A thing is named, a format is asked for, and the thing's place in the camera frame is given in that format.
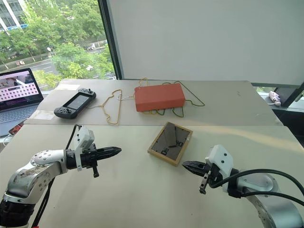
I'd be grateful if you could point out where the green wire hanger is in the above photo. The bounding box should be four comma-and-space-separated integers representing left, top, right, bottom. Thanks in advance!
154, 80, 206, 119

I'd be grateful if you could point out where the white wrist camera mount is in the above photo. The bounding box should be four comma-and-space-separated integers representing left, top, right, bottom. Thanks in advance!
72, 127, 95, 171
205, 144, 235, 181

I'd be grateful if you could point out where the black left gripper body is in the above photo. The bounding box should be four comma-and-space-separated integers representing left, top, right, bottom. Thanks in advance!
80, 143, 100, 179

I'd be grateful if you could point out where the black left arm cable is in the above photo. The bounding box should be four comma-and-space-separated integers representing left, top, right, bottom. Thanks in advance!
30, 124, 80, 228

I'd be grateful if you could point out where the orange rectangular box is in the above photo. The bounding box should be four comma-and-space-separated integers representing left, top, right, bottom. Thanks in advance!
134, 82, 186, 112

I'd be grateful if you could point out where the smartphone with red screen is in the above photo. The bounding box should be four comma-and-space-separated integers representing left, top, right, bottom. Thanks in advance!
8, 120, 25, 136

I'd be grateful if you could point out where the dark window frame post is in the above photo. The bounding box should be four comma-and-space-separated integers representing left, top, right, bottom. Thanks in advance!
97, 0, 123, 80

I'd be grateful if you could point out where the grey laptop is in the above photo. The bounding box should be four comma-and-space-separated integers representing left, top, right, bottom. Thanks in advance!
0, 67, 45, 137

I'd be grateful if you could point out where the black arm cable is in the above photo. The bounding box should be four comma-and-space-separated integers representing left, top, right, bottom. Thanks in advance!
208, 168, 304, 207
30, 124, 80, 228

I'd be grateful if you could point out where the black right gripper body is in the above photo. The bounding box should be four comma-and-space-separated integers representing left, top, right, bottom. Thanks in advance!
199, 163, 223, 195

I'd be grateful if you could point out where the white thin cable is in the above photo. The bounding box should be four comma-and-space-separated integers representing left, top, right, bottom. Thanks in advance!
3, 134, 14, 148

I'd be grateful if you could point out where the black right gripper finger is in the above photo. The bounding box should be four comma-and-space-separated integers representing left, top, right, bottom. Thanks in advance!
184, 166, 206, 178
181, 161, 207, 170

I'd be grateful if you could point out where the pink folded umbrella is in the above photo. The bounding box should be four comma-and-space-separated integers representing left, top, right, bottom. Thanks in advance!
267, 90, 283, 107

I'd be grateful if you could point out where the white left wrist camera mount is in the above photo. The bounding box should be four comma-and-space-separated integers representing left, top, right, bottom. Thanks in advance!
72, 127, 95, 171

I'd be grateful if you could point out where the black handheld game console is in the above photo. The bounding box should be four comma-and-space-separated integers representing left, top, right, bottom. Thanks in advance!
53, 87, 97, 119

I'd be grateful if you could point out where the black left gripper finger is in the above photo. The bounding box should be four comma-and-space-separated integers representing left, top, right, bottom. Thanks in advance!
96, 152, 121, 161
96, 146, 123, 154

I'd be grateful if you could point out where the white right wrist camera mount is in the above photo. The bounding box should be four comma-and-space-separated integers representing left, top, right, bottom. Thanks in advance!
205, 144, 235, 181

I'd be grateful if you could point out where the wooden picture frame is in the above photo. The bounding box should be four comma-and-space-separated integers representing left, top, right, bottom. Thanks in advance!
147, 122, 193, 168

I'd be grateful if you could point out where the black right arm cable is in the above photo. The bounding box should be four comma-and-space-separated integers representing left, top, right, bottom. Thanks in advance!
208, 168, 304, 207

